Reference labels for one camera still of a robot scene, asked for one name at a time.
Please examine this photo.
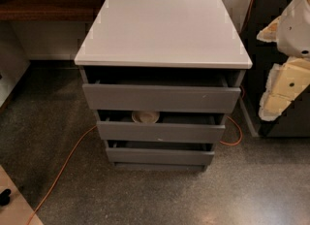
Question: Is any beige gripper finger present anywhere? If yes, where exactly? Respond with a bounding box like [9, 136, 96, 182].
[259, 57, 310, 121]
[257, 17, 280, 43]

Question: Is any grey drawer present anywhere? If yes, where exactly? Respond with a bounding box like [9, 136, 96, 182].
[82, 83, 240, 113]
[106, 141, 214, 166]
[97, 112, 225, 144]

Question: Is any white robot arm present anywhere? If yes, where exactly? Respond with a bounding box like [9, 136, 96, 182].
[257, 0, 310, 121]

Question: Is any grey top drawer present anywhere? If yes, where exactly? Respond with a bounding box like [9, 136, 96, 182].
[82, 83, 240, 113]

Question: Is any grey drawer cabinet white top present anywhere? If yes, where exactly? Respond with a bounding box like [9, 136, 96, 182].
[75, 0, 252, 171]

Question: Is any grey bottom drawer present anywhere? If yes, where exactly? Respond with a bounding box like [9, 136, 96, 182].
[106, 141, 214, 166]

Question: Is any white ceramic bowl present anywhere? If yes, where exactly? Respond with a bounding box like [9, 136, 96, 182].
[132, 111, 160, 124]

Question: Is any light wooden table corner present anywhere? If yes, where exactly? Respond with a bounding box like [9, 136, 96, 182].
[0, 166, 44, 225]

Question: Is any small black object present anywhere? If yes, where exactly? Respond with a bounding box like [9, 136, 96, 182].
[0, 189, 12, 207]

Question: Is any orange power cable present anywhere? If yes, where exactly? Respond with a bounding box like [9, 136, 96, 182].
[25, 0, 270, 225]

